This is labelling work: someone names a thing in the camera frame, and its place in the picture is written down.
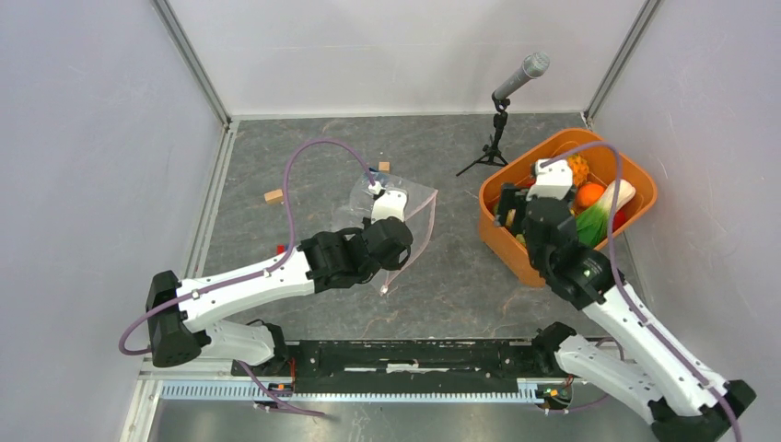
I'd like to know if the clear pink-dotted zip bag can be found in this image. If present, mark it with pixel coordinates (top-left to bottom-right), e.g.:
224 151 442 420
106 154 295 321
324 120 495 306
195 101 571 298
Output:
331 172 438 296

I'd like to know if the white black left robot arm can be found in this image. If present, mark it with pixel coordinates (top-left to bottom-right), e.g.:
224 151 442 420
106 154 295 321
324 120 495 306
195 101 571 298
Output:
146 217 414 376

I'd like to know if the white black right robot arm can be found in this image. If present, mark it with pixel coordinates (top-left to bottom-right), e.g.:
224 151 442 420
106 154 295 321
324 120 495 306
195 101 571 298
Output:
495 183 756 441

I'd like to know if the toy bok choy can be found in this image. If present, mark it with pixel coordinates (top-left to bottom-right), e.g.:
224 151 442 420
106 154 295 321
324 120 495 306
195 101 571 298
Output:
576 180 636 248

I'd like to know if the toy orange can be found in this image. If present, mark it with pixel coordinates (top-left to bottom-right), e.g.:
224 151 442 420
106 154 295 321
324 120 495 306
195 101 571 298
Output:
575 182 605 209

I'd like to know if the toy pineapple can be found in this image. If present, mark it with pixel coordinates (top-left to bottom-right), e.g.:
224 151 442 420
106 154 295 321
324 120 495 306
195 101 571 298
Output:
566 154 590 188

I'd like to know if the red toy tomato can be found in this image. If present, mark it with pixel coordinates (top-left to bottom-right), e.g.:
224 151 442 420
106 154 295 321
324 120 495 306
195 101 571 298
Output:
612 209 628 232

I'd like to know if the wooden block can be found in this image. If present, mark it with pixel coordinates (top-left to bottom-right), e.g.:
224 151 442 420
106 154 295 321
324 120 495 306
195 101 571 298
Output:
263 189 286 205

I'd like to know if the orange plastic bin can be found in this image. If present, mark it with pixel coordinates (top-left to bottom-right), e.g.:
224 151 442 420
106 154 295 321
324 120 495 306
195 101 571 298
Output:
478 128 658 287

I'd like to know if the grey microphone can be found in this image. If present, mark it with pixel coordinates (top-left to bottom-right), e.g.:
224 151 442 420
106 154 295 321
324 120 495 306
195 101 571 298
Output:
492 52 551 101

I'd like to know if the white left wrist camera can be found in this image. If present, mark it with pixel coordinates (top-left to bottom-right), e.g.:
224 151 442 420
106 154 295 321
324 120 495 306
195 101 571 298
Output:
367 181 408 223

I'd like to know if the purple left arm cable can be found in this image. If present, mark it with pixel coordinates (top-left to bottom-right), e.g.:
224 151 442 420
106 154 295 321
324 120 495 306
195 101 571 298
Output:
118 137 379 418

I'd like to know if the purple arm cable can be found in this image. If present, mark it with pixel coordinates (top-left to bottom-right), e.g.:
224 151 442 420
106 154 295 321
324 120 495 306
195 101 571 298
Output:
539 141 743 442
118 137 379 418

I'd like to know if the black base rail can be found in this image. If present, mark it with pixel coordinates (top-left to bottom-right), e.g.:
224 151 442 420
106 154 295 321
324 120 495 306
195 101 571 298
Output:
252 339 567 394

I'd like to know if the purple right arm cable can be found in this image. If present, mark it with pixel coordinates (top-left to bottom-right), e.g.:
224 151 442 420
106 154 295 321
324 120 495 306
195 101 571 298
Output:
539 141 743 442

